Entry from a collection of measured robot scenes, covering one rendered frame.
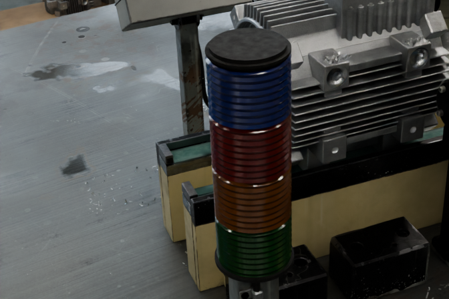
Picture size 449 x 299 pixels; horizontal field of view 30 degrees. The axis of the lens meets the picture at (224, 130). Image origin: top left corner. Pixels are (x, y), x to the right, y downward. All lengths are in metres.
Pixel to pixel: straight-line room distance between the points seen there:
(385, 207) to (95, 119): 0.53
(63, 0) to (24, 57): 1.90
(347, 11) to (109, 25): 0.86
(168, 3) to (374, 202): 0.36
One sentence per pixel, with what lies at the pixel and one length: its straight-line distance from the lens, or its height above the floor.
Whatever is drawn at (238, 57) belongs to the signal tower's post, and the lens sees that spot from 0.56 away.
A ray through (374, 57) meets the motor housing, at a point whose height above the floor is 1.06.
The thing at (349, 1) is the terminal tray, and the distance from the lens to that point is 0.91.
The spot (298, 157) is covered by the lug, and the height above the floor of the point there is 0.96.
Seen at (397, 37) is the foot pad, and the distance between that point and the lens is 0.94.
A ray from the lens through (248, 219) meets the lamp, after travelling 0.62.
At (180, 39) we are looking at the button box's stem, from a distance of 1.14.
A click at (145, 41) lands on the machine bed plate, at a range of 1.62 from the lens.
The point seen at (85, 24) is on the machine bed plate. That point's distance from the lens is 1.73.
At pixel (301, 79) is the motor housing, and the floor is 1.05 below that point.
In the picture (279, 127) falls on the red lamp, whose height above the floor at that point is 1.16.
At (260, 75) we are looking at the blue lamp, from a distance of 0.56.
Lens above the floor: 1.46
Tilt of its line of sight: 30 degrees down
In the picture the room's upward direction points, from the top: 3 degrees counter-clockwise
